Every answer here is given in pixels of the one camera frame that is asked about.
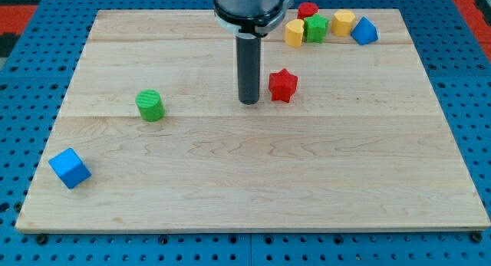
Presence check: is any red cylinder block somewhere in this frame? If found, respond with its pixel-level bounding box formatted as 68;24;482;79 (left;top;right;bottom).
297;2;319;20

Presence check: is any blue triangle block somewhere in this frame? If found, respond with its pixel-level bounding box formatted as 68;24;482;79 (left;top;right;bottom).
351;17;379;45

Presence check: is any green star block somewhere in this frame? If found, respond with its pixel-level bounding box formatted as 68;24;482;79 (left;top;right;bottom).
304;13;329;43

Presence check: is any light wooden board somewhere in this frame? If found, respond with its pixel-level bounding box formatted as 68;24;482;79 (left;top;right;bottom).
16;9;490;234

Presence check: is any blue cube block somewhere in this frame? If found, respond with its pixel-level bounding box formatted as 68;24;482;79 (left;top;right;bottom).
48;148;91;189

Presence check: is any green cylinder block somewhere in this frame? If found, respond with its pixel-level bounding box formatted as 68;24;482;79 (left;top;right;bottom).
135;89;165;122

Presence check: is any yellow heart block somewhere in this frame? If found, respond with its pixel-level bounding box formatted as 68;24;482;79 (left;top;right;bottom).
284;19;304;48

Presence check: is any red star block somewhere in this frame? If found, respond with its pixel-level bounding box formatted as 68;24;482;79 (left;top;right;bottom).
269;68;298;103

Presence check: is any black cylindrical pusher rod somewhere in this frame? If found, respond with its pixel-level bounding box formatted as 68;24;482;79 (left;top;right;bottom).
236;38;261;105

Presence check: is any yellow hexagon block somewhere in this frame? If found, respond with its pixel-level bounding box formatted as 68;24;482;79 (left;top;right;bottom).
331;9;356;37

